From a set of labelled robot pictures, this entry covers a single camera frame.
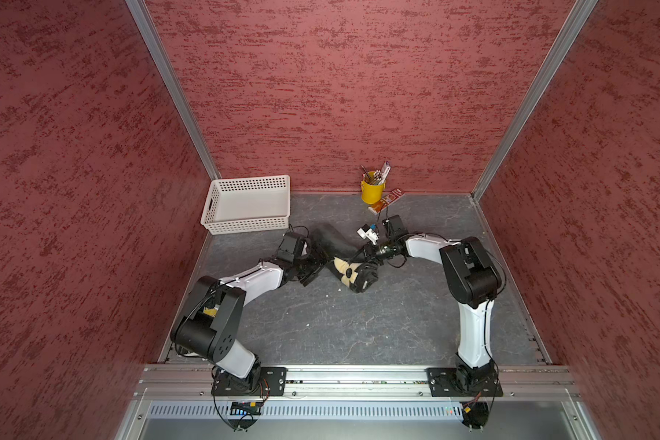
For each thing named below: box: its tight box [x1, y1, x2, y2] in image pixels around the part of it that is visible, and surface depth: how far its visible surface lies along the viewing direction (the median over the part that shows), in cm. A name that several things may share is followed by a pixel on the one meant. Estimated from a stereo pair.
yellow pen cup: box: [360, 180, 386, 205], surface depth 119 cm
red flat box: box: [368, 187, 406, 214], surface depth 120 cm
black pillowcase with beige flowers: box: [311, 224, 379, 294], surface depth 91 cm
